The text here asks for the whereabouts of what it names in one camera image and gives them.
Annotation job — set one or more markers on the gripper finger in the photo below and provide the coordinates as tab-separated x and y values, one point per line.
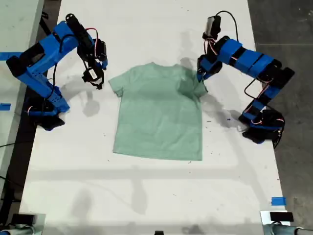
200	76
103	65

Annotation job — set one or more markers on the pale green t-shirt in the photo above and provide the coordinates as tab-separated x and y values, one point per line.
159	122

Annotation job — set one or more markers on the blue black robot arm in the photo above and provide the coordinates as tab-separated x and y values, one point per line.
46	49
247	58

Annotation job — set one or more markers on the long blue tape strip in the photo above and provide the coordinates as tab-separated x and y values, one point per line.
14	55

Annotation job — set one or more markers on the pale grey side table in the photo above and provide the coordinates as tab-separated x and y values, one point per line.
14	24

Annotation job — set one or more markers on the short blue tape strip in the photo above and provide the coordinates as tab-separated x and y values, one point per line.
5	107

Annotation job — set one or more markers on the square blue tape piece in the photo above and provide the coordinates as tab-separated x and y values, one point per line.
278	201

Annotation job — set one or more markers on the small black box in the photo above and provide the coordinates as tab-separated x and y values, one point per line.
281	217
23	218

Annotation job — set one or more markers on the small black block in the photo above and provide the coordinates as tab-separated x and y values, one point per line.
159	233

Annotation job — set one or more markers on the pale blue grey tube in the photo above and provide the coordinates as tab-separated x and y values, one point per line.
283	230
14	231

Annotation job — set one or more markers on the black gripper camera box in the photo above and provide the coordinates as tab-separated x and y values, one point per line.
212	25
92	74

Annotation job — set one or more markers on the black metal frame bar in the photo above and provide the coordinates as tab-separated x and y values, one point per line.
47	29

